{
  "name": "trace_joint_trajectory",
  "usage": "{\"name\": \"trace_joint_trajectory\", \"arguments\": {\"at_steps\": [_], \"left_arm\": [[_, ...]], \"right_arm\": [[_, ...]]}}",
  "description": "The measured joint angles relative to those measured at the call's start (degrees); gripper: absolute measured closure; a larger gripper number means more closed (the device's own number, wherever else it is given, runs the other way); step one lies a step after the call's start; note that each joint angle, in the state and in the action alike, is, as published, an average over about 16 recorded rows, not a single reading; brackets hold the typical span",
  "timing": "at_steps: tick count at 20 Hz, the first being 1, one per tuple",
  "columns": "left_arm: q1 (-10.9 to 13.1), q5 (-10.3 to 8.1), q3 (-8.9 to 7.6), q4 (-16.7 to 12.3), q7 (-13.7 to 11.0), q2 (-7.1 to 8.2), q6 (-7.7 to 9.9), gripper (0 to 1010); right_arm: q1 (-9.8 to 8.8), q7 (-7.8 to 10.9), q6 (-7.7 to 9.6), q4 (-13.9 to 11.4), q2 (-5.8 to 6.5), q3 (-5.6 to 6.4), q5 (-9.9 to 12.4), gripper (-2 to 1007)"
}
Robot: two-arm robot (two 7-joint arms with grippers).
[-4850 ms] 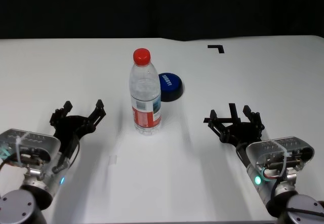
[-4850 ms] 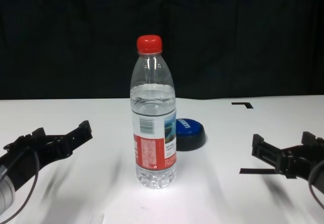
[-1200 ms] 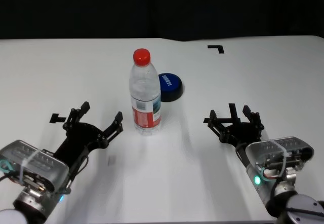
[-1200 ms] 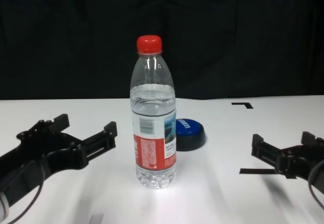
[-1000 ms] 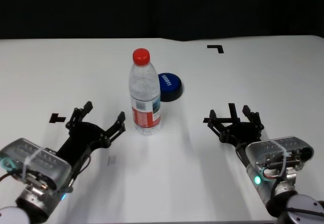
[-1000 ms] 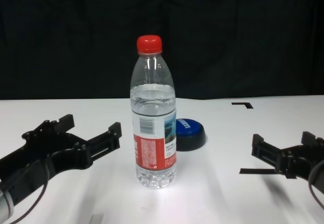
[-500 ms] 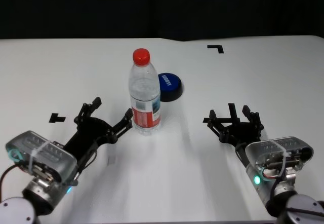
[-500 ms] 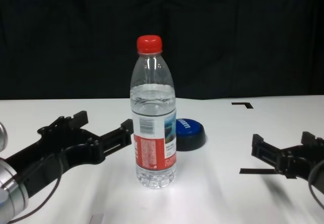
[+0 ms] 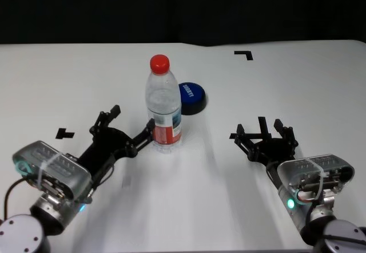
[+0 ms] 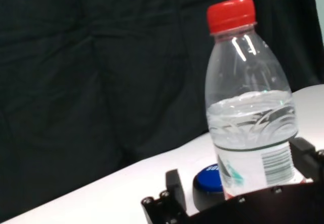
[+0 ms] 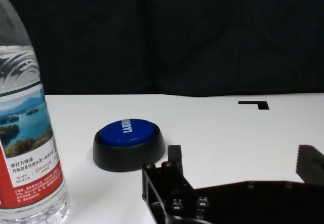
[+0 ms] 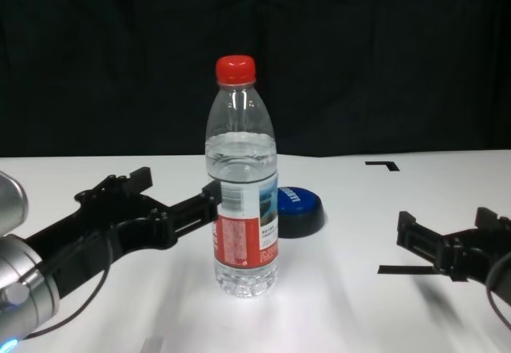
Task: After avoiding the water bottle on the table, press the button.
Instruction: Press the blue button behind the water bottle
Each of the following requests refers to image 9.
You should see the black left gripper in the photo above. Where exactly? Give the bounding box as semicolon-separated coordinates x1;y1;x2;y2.
77;105;156;179

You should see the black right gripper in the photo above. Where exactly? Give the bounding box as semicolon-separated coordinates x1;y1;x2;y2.
234;118;301;168

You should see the clear water bottle red cap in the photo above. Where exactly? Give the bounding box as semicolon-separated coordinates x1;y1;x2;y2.
145;54;183;155

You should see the blue push button black base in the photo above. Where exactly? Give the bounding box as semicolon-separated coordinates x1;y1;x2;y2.
177;81;209;116

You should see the black corner tape mark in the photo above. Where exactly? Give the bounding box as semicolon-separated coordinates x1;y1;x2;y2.
234;51;254;61

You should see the black backdrop cloth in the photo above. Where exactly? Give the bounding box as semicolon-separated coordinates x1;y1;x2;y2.
0;0;366;48

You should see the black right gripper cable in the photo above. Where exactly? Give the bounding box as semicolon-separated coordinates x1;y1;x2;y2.
265;163;287;196

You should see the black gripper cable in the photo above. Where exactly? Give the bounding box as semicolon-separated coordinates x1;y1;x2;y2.
265;163;287;196
85;155;116;205

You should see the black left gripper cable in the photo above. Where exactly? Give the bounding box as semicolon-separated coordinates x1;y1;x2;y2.
85;155;116;205

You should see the white right camera zip tie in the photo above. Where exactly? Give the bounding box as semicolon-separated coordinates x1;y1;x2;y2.
307;157;329;193

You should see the white camera zip tie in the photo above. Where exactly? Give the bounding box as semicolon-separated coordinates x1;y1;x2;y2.
307;157;329;193
37;153;63;185

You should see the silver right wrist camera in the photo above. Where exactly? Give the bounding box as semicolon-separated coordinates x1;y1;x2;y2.
278;154;355;205

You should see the white left camera zip tie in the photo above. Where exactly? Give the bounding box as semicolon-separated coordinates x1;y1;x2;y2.
37;153;63;185

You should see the black left camera cable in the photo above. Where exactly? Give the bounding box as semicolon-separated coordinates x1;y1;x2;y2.
2;177;31;218

